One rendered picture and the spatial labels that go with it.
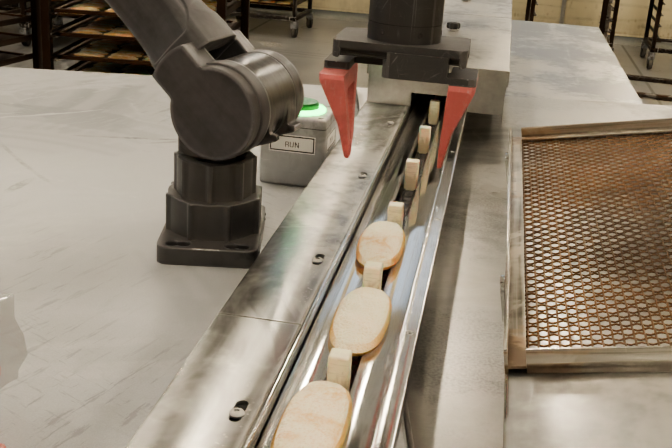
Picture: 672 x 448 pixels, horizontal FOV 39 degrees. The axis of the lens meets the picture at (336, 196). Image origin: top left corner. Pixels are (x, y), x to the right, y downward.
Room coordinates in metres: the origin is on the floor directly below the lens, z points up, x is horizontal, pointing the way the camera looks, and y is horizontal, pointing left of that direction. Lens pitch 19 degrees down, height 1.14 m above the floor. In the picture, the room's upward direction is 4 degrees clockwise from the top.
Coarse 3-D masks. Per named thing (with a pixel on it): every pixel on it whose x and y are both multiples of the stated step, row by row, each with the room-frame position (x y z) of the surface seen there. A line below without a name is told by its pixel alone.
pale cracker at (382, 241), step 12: (372, 228) 0.74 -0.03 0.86; (384, 228) 0.74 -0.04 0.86; (396, 228) 0.75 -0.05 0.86; (360, 240) 0.72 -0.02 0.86; (372, 240) 0.71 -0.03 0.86; (384, 240) 0.71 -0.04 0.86; (396, 240) 0.72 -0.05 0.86; (360, 252) 0.69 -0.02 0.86; (372, 252) 0.69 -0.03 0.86; (384, 252) 0.69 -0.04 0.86; (396, 252) 0.69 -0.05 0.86; (360, 264) 0.68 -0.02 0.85; (384, 264) 0.67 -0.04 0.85
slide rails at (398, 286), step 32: (416, 128) 1.12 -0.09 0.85; (384, 192) 0.86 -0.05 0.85; (416, 192) 0.87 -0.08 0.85; (416, 224) 0.78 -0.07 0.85; (352, 256) 0.70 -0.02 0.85; (416, 256) 0.71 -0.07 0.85; (352, 288) 0.64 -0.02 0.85; (384, 288) 0.64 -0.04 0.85; (320, 320) 0.58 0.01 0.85; (320, 352) 0.53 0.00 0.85; (384, 352) 0.54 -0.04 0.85; (288, 384) 0.49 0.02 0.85; (384, 384) 0.50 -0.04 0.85; (352, 416) 0.46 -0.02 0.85
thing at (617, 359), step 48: (528, 144) 0.93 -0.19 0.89; (576, 144) 0.91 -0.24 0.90; (624, 144) 0.89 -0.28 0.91; (528, 192) 0.77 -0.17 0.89; (576, 192) 0.76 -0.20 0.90; (624, 192) 0.75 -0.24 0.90; (528, 240) 0.65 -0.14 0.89; (576, 240) 0.65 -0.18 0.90; (624, 240) 0.64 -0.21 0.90; (576, 288) 0.56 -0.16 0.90; (624, 288) 0.55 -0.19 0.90; (528, 336) 0.50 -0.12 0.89; (624, 336) 0.49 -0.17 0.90
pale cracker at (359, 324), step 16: (368, 288) 0.62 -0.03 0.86; (352, 304) 0.59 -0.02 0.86; (368, 304) 0.59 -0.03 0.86; (384, 304) 0.59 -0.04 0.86; (336, 320) 0.57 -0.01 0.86; (352, 320) 0.56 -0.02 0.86; (368, 320) 0.57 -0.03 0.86; (384, 320) 0.57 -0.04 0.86; (336, 336) 0.55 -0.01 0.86; (352, 336) 0.54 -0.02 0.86; (368, 336) 0.55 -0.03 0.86; (352, 352) 0.53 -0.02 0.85; (368, 352) 0.54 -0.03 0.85
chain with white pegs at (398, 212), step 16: (432, 112) 1.18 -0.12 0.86; (432, 128) 1.17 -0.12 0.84; (416, 160) 0.91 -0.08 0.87; (416, 176) 0.91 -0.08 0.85; (400, 208) 0.77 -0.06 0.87; (400, 224) 0.77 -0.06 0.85; (368, 272) 0.63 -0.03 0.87; (384, 272) 0.69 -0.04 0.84; (336, 352) 0.50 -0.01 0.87; (336, 368) 0.49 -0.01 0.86; (352, 368) 0.54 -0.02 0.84; (352, 384) 0.51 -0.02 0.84
